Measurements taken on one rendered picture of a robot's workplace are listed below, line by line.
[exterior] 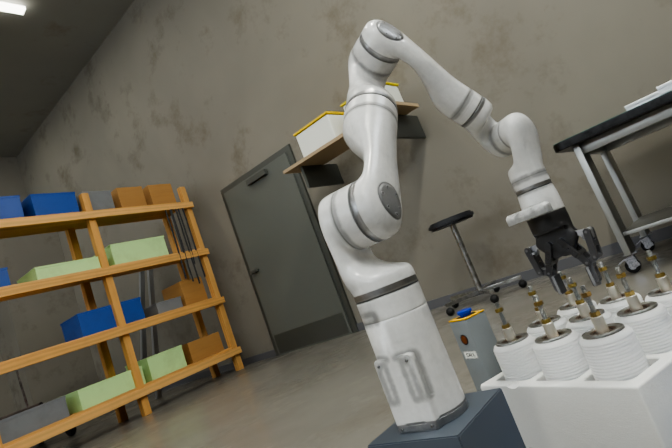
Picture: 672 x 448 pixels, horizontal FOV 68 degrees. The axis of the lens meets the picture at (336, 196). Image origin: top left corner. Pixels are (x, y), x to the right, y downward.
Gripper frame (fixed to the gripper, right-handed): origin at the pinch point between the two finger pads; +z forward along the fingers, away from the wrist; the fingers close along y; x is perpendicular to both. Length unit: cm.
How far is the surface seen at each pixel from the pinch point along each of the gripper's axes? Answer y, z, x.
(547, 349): 10.3, 10.8, 2.2
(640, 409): -5.1, 20.7, 8.6
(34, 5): 572, -505, -88
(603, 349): -1.6, 11.6, 4.5
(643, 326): -4.6, 11.9, -7.3
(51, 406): 487, -9, 15
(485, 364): 35.7, 15.3, -9.5
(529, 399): 18.1, 19.7, 3.5
